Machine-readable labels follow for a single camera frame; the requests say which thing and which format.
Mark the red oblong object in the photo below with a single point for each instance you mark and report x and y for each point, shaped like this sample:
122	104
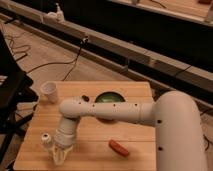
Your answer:
118	148

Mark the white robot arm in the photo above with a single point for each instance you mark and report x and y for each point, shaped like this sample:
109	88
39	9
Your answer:
175	117

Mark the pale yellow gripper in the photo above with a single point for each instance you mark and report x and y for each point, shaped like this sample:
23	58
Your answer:
60	154

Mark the black rectangular block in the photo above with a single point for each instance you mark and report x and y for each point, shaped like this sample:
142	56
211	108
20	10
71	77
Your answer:
86	98

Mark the white cup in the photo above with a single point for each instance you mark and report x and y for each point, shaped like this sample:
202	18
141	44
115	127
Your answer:
49	90

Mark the white plastic bottle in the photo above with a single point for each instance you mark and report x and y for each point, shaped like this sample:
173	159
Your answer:
47	141

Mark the green bowl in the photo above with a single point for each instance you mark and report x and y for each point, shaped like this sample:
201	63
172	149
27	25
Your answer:
108	97

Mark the black chair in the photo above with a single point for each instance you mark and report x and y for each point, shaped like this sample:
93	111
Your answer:
15	88

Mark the white object on rail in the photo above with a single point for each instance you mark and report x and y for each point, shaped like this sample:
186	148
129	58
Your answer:
58	15

